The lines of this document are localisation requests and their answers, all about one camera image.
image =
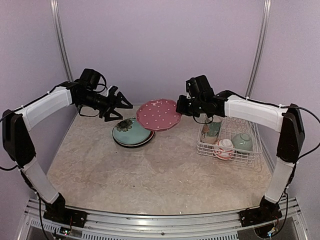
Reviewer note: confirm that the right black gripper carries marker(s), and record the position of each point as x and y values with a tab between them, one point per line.
180	107

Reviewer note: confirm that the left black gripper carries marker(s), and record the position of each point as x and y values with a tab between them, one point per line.
111	103

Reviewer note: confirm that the light blue flower plate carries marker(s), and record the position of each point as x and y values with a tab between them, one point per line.
129	124

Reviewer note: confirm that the red polka dot plate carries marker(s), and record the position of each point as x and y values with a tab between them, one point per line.
158	115

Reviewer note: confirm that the red teal floral plate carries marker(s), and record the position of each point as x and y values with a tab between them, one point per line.
131	138

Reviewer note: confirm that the black striped rim plate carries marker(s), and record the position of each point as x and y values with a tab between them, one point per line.
140	145

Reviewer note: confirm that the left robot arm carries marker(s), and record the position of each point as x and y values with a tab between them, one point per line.
21	146

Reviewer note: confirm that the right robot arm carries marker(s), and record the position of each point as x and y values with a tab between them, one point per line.
285	120

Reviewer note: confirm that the teal floral cup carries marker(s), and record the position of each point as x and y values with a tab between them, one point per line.
211	130

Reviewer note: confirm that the red white small bowl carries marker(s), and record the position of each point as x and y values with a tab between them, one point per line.
224	149

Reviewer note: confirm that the light green bowl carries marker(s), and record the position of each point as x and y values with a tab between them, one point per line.
242	142

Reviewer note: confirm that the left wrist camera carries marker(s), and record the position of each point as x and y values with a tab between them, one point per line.
111	90

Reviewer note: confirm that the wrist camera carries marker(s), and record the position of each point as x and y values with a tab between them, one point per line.
111	90
192	87

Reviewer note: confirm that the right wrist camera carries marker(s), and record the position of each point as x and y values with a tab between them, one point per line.
192	87

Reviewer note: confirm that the white wire dish rack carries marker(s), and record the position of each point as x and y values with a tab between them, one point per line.
230	127

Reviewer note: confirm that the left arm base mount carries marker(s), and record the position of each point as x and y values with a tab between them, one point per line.
59	213

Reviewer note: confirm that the aluminium front rail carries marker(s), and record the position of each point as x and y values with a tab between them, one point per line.
103	225

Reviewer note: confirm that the left aluminium post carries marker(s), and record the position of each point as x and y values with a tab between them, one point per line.
60	39

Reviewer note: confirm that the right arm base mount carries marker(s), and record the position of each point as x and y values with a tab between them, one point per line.
266	211

